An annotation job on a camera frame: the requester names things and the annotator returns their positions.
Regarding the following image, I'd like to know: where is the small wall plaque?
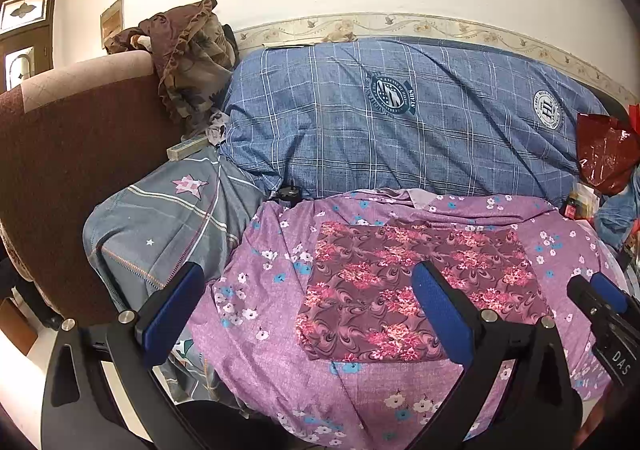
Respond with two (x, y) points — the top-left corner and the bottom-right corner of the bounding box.
(100, 0), (125, 50)

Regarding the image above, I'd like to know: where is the maroon floral small garment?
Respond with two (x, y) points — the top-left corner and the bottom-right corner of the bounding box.
(295, 220), (555, 364)

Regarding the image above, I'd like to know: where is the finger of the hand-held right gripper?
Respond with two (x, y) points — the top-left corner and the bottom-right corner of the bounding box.
(567, 274), (640, 388)
(589, 272), (640, 326)

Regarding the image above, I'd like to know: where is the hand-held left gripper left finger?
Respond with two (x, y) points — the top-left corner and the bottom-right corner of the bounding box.
(40, 261), (241, 450)

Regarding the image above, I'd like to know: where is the beige flat box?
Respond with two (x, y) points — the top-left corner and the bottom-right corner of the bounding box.
(167, 137), (209, 162)

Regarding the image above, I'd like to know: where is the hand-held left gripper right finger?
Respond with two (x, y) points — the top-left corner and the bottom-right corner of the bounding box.
(400, 260), (585, 450)

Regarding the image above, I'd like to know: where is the grey pillow with pink star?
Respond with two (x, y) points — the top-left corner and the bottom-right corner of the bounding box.
(82, 152), (267, 312)

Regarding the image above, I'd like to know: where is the red plastic bag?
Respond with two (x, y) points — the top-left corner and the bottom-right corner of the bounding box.
(575, 105), (640, 197)

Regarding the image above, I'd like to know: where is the light blue cloth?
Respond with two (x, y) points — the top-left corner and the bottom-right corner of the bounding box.
(594, 180), (640, 252)

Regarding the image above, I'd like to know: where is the lilac floral cloth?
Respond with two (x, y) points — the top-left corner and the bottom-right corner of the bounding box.
(206, 111), (232, 147)

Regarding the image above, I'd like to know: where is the brown ruffled floral cloth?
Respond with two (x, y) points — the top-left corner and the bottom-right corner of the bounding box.
(104, 0), (239, 142)

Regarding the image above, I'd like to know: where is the purple floral bedsheet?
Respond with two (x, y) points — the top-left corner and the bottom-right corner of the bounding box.
(187, 187), (626, 450)

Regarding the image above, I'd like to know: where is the black power plug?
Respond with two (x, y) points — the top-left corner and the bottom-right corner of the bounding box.
(276, 178), (302, 204)

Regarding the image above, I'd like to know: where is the blue plaid pillow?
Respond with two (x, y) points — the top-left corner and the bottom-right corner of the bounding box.
(220, 37), (610, 202)

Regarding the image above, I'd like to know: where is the wooden door with glass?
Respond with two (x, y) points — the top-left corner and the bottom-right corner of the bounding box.
(0, 0), (60, 93)

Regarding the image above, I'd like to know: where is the grey floral sheet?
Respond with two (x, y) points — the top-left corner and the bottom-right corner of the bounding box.
(165, 336), (251, 412)

